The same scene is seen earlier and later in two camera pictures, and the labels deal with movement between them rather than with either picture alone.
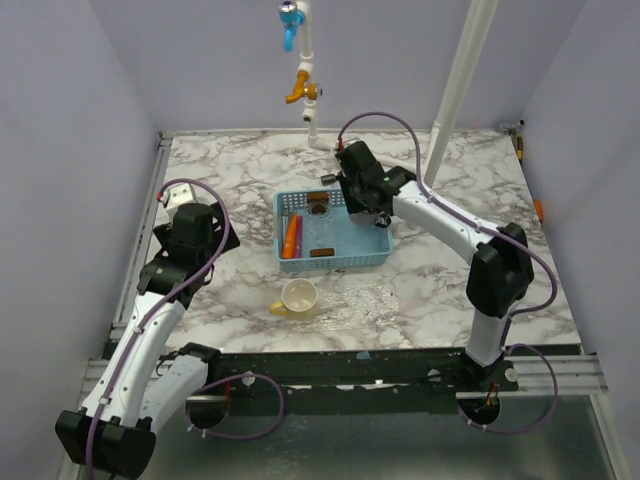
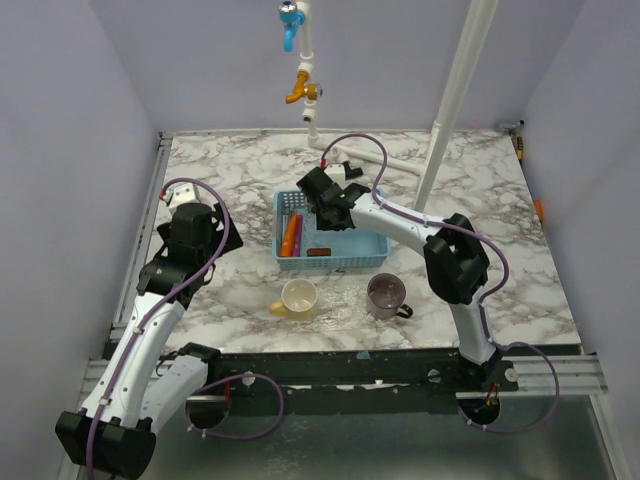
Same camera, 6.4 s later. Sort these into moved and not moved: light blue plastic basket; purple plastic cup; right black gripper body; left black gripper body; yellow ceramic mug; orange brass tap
Moved: purple plastic cup; right black gripper body
Not moved: yellow ceramic mug; left black gripper body; light blue plastic basket; orange brass tap
